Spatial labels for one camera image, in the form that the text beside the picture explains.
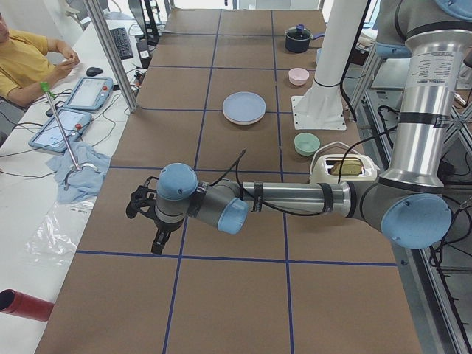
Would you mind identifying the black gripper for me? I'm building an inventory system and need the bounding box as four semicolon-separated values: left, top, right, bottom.
150;214;184;254

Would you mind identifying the blue plate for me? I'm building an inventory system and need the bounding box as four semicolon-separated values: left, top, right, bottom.
223;91;266;113

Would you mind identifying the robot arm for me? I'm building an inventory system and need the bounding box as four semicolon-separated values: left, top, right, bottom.
150;1;471;254

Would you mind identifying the light blue cloth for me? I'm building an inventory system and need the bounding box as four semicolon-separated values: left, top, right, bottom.
46;142;111;204

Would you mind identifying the clear plastic bag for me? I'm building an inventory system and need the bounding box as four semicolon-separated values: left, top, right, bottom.
21;198;96;269

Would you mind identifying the beige plate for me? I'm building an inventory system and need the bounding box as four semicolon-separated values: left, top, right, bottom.
225;115;264;126

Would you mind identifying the teach pendant tablet near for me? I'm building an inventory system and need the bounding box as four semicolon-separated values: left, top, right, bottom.
28;107;93;155

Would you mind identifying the teach pendant tablet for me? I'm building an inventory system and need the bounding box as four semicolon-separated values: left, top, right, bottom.
28;107;93;155
63;77;113;112

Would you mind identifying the teach pendant tablet far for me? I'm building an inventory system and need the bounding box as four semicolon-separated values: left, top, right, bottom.
63;77;113;112

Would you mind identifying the red cylinder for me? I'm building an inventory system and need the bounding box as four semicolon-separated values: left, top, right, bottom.
1;289;54;322

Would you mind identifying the green bowl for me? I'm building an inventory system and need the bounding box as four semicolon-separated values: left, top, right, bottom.
294;132;321;156

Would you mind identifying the cream toaster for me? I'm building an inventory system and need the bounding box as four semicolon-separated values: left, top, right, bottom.
309;141;380;184

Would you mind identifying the black computer mouse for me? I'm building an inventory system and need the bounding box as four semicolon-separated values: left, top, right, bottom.
86;66;103;77

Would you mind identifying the metal grabber stick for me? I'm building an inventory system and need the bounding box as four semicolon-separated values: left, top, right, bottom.
40;82;98;191

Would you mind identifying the toast slice in toaster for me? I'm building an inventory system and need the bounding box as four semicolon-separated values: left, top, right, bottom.
329;159;363;176

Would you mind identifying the black keyboard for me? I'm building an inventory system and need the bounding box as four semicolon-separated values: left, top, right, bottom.
109;27;133;60

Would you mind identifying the pink bowl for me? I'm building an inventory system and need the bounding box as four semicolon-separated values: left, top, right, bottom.
288;67;310;86

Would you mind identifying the person in yellow shirt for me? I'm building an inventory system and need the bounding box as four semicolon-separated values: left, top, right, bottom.
1;18;80;108

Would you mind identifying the dark blue cooking pot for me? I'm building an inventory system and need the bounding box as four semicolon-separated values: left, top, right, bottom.
285;24;325;53

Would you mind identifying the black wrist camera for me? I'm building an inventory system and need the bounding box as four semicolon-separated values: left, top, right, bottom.
125;176;159;221

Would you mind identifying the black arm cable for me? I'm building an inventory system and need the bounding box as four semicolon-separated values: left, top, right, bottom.
209;149;398;217

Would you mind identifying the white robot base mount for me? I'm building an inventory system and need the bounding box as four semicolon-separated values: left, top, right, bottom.
292;0;369;131

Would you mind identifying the aluminium frame post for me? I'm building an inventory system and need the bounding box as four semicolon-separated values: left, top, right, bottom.
84;0;138;113

